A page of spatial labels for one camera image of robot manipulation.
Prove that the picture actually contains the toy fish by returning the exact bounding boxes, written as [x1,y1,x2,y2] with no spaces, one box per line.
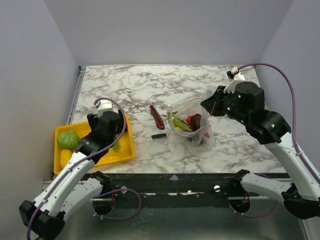
[186,134,207,146]

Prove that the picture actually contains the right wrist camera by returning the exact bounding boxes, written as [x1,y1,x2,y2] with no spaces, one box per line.
[223,66,245,93]

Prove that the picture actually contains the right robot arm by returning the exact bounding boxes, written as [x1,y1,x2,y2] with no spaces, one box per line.
[200,81,320,220]

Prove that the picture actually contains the red black utility knife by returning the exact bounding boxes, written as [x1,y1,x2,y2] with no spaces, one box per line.
[149,105,165,130]

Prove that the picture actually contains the black base frame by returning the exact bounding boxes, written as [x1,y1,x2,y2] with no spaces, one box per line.
[51,169,266,208]

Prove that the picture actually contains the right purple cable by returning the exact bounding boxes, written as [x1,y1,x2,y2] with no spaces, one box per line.
[231,62,320,183]

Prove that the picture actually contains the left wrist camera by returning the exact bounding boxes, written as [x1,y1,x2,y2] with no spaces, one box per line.
[94,99,114,117]

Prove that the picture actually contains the clear screw organizer box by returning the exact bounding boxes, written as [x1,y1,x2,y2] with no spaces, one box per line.
[205,85,217,99]

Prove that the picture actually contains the black comb piece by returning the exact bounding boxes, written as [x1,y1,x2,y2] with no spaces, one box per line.
[151,133,167,140]

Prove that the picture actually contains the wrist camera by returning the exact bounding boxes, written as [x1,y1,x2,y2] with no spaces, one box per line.
[94,99,114,117]
[223,66,245,93]

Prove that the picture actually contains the green toy cabbage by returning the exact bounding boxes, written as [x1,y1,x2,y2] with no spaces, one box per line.
[57,130,80,150]

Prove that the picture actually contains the green toy celery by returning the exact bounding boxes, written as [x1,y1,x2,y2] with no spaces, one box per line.
[166,111,193,132]

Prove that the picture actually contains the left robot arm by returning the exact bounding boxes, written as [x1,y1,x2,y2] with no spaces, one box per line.
[19,109,127,240]

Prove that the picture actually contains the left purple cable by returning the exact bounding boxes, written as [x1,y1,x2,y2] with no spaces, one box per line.
[26,97,126,240]

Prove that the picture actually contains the yellow toy lemon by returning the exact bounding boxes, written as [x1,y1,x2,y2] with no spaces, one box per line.
[60,149,73,168]

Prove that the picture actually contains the clear zip top bag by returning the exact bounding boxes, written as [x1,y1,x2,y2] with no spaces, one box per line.
[166,97,216,149]

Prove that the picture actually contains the purple cable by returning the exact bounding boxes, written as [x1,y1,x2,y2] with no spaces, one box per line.
[231,62,320,183]
[26,97,126,240]

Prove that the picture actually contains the purple toy eggplant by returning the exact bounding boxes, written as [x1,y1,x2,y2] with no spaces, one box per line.
[185,116,191,124]

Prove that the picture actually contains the dark toy onion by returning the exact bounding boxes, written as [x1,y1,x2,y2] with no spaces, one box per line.
[190,113,203,132]

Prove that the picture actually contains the yellow plastic tray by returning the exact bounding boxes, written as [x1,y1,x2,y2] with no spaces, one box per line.
[53,114,136,175]

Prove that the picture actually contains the green toy grapes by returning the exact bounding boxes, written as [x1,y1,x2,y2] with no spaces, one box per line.
[111,141,121,152]

